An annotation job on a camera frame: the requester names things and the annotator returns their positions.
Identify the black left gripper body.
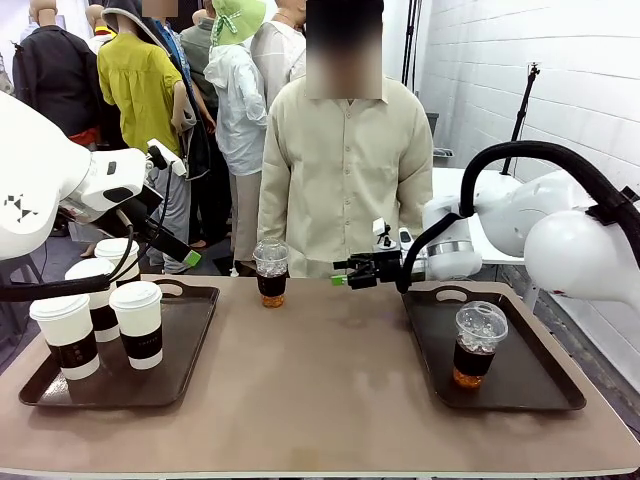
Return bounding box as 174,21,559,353
92,185,174,246

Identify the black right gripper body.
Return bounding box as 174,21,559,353
369,249,405,290

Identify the white paper cup black sleeve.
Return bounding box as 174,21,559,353
108,280,164,371
28,293,101,381
64,257,121,344
93,237,142,287

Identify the clear iced coffee cup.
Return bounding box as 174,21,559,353
452,300,510,390
252,238,291,309

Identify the person's right forearm beige sleeve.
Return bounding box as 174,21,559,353
257,169,291,246

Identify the person's left forearm beige sleeve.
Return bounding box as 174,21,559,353
397,149,435,236

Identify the dark brown plastic tray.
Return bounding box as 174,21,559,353
18,278,221,409
399,283,587,412

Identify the person in beige shirt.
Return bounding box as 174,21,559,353
257,0,435,279

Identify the mannequin in white hoodie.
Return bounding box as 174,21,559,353
203,0,271,266

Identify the grey plastic bin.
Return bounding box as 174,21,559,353
424,110,440,151

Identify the mannequin in grey-green shirt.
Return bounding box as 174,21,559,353
179,9,221,121

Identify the mannequin with red collar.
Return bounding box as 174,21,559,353
83,3,119,55

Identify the bystander in blue shirt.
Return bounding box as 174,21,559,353
142,0,231,251

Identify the dark grey brimmed hat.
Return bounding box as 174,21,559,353
101,0,169,49

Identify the mannequin in white blouse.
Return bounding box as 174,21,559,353
249,0,307,109

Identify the green sun hat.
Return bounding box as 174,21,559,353
210,0,267,47

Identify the black light stand pole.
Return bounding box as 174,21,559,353
399,0,422,96

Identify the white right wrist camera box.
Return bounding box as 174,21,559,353
372,217,392,249

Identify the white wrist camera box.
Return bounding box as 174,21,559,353
146,138,187,177
372,217,392,249

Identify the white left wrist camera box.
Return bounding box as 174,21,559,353
146,138,187,177

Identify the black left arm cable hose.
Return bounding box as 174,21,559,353
0,160,175,304

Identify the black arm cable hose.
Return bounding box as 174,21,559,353
0,160,175,304
394,140,640,296

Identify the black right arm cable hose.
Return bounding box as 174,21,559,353
394,140,640,296

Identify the black camera tripod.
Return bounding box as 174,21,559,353
501,62,544,176

